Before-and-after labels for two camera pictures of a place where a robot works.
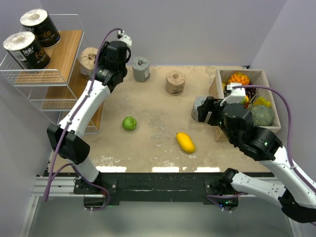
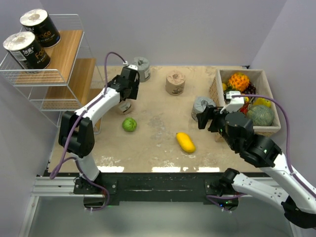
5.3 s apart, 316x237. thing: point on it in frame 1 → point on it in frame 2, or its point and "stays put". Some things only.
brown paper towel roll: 87,59 → 126,106
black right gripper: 211,104 → 216,111
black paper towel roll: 26,51 stays put
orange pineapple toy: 239,77 stays put
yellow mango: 185,142 stays put
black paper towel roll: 37,21 stays put
